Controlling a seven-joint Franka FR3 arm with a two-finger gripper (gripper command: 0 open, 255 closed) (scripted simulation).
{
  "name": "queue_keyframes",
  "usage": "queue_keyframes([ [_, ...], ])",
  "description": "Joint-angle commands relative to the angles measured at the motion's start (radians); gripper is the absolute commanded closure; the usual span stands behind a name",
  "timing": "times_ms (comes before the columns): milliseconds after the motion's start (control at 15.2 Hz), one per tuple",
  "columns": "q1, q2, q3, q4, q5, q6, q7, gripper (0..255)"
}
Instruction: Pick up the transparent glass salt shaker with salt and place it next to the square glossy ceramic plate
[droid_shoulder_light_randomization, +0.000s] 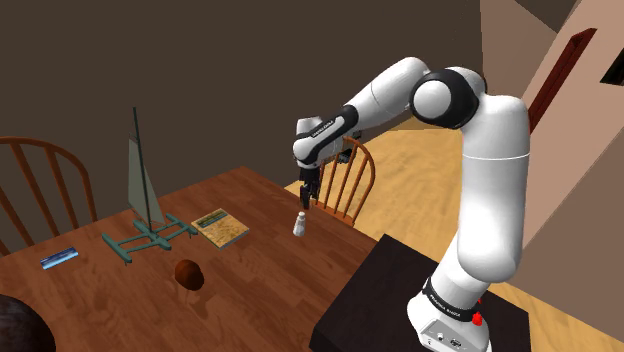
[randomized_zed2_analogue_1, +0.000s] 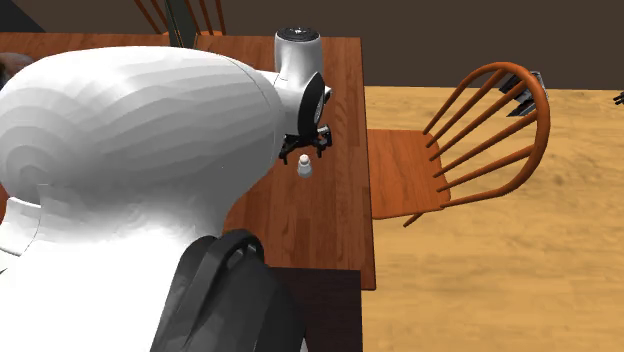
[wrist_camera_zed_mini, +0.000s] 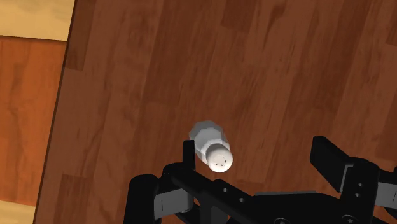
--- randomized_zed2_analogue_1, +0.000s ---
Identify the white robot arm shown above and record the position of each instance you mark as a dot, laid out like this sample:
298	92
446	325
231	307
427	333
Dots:
122	122

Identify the small white bottle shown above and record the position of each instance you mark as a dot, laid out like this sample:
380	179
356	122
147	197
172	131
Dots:
304	166

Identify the wooden spindle-back chair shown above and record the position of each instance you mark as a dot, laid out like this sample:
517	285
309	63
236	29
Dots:
400	170
207	17

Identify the dark grey object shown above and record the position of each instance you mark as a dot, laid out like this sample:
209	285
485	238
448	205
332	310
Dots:
518	108

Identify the dark robot stand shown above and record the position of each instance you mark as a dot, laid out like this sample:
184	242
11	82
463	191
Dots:
331	312

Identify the wooden table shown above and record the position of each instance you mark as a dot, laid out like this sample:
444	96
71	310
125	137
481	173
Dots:
312	219

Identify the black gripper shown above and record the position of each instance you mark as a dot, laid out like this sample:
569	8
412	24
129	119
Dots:
306	139

